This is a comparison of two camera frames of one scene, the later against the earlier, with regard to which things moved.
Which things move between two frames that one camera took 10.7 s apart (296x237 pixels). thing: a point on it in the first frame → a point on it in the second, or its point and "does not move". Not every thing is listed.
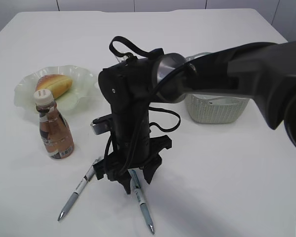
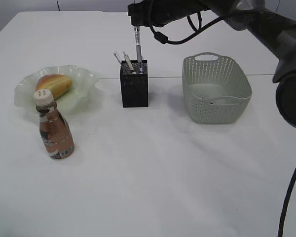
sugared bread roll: x=58 y=84 does not move
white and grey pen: x=81 y=187 → x=139 y=58
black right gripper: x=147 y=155 → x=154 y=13
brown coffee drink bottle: x=55 y=131 does not move
